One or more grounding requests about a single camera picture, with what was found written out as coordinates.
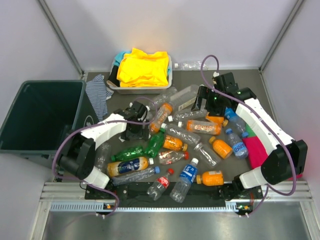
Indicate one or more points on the red cap cola bottle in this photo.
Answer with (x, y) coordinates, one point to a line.
(159, 186)

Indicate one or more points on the clear bottle white cap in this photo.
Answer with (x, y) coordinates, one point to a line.
(150, 113)

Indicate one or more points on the clear ribbed bottle middle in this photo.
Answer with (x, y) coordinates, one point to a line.
(186, 114)

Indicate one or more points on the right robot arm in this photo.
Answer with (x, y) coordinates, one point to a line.
(268, 132)

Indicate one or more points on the blue label bottle right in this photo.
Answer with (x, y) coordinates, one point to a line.
(238, 147)

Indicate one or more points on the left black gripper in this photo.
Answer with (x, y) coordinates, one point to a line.
(142, 134)

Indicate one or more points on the dark green plastic bin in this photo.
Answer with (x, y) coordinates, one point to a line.
(41, 115)

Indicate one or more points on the clear bottle blue cap front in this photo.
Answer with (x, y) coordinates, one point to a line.
(135, 176)

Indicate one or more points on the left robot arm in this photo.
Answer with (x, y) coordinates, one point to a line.
(76, 153)

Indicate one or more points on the teal cloth in basket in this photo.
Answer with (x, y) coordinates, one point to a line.
(119, 57)

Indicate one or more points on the clear crushed bottle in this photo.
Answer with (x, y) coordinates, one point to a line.
(185, 136)

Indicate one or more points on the red cap crushed bottle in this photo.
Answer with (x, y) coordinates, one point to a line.
(170, 157)

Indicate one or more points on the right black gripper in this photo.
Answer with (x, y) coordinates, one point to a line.
(204, 93)

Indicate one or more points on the blue striped cloth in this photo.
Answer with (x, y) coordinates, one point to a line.
(98, 94)

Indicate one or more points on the magenta cloth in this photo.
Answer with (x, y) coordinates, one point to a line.
(260, 155)

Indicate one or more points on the blue label water bottle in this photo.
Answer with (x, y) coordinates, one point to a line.
(185, 180)

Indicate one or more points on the orange bottle with dark label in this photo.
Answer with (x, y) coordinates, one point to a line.
(123, 167)

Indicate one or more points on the grey cable duct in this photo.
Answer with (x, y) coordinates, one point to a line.
(104, 207)

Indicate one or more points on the blue cap bottle by right arm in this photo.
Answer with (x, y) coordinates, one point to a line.
(236, 122)

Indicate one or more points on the orange bottle with white label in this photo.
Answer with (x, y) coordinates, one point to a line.
(201, 127)

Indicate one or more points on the white plastic basket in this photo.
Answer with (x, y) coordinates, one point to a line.
(144, 90)

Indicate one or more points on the clear jar without cap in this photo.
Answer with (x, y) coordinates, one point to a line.
(206, 154)

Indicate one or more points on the crushed green bottle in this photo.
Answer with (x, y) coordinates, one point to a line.
(128, 154)

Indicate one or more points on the green cloth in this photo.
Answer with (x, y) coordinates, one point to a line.
(250, 132)

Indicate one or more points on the yellow cloth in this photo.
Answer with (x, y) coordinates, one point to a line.
(139, 69)

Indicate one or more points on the orange bottle tall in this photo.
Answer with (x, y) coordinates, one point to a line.
(162, 114)

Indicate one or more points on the large clear bottle with label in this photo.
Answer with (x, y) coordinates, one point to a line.
(184, 98)

